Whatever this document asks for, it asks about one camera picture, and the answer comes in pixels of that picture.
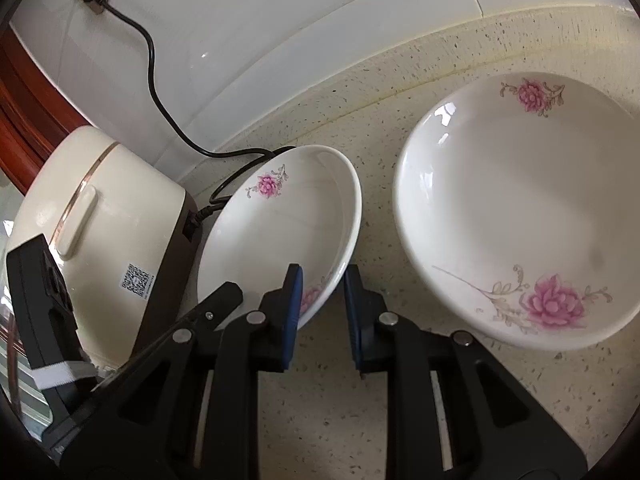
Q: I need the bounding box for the floral plate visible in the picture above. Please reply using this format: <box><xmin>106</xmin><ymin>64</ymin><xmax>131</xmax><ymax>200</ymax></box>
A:
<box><xmin>393</xmin><ymin>72</ymin><xmax>639</xmax><ymax>351</ymax></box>
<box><xmin>196</xmin><ymin>145</ymin><xmax>362</xmax><ymax>326</ymax></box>

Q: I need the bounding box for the cream rice cooker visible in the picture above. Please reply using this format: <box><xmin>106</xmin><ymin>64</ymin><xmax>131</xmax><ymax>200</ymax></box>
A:
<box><xmin>6</xmin><ymin>126</ymin><xmax>202</xmax><ymax>368</ymax></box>

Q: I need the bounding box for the red wooden door frame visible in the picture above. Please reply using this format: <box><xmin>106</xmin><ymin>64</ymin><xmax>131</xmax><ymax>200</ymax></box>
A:
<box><xmin>0</xmin><ymin>28</ymin><xmax>88</xmax><ymax>193</ymax></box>

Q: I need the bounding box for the black power cable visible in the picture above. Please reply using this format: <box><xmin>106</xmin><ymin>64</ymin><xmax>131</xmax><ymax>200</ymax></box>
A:
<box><xmin>78</xmin><ymin>0</ymin><xmax>296</xmax><ymax>221</ymax></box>

